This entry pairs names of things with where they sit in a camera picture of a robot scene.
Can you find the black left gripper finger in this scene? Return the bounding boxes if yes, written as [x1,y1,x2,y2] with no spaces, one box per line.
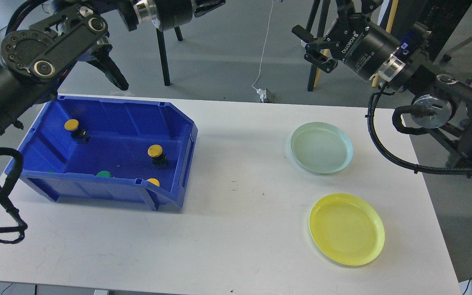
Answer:
[193,0,225,18]

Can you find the black stand leg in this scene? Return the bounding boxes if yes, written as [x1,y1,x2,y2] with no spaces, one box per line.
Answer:
[304,0,332,92]

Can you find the white power adapter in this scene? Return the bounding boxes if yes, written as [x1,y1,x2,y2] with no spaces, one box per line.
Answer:
[256,88,276,103]

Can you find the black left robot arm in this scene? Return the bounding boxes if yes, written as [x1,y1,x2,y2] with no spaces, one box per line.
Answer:
[0,0,225,244]

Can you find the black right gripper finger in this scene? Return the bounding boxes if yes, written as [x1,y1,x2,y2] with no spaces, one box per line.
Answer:
[335,0,384,21]
[292,25,339,73]

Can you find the wooden stand leg left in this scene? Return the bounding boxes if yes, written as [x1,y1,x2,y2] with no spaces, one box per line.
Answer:
[314,49,331,89]

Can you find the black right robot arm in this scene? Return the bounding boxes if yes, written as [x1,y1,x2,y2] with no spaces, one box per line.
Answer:
[292,0,472,178]

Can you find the white cable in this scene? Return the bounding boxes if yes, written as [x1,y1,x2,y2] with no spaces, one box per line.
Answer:
[252,0,276,91]

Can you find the black tripod leg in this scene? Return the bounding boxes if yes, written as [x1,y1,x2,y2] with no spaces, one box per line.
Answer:
[156,29,172,86]

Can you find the yellow button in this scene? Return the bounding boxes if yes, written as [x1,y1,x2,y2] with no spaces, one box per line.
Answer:
[147,144,168,169]
[64,119,89,144]
[146,178,161,187]

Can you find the yellow plate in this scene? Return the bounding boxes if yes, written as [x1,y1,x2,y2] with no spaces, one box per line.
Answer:
[308,193,386,267]

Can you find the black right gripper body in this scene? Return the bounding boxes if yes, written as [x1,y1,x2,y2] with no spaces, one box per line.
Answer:
[326,14,408,82]

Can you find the light green plate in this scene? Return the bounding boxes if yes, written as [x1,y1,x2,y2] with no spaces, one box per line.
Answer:
[290,122,354,174]

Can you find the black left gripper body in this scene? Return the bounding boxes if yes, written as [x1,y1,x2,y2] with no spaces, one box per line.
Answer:
[129,0,197,32]

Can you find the blue plastic storage bin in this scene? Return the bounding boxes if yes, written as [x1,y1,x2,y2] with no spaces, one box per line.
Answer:
[18,95,198,211]

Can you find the yellow button front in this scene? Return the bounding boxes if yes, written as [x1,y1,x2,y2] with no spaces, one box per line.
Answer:
[146,178,161,187]

